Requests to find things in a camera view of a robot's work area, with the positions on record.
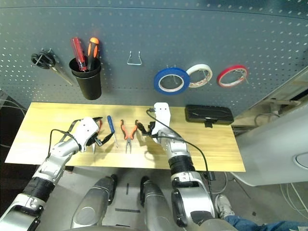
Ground orange black screwdriver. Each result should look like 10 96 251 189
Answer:
86 37 100 72

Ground blue-handled screwdriver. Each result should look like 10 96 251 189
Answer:
106 115 119 149

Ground silver left robot leg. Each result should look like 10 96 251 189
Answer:
70 175 118 229

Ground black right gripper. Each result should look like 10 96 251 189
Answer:
137 121 158 138

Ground blue tape roll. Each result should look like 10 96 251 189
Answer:
154 67 191 96

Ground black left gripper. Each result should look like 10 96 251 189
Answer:
86 116 114 148

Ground silver right robot leg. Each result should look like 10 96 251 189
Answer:
140 176 179 231

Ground black cup holder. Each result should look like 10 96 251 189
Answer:
68 57 103 101

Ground white floor cables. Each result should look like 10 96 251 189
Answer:
279 183 308 216

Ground metal peg hook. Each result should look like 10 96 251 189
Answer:
234 68 251 85
166 64 181 88
201 68 214 86

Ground large white machine shell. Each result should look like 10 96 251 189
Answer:
230 113 308 187

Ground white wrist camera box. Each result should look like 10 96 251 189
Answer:
71 116 100 153
153 102 172 136

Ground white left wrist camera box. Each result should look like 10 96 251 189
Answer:
71 116 100 153

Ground silver robot leg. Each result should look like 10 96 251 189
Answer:
70 175 118 229
140 176 179 231

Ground black-handled scissors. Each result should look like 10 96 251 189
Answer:
30 48 74 87

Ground red-handled screwdriver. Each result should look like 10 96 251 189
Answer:
70 37 89 72

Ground grey cable bundle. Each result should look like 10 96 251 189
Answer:
0 97 27 116

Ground white sneaker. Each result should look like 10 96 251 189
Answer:
214 193 235 220

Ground blue jeans leg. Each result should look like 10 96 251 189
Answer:
223 215 308 231

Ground dark grey pegboard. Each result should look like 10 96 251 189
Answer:
0 0 308 116

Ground white tape roll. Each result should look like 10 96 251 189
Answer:
186 64 213 89

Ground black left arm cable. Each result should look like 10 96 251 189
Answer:
49 119 82 157

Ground brown wooden frame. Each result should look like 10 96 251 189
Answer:
232 68 308 129

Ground red-handled scissors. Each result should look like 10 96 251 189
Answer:
91 119 104 154

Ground orange black needle-nose pliers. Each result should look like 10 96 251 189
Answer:
120 119 139 154

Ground long black floor tape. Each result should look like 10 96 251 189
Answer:
115 208 141 214

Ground red tape roll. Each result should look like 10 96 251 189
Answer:
217 64 249 89

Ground wire pliers holder hook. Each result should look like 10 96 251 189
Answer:
127 50 143 66

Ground black tool case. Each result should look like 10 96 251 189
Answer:
184 104 234 128

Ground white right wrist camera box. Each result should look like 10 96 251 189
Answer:
153 102 172 136

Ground grey coiled cable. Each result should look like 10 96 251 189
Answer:
254 112 282 127

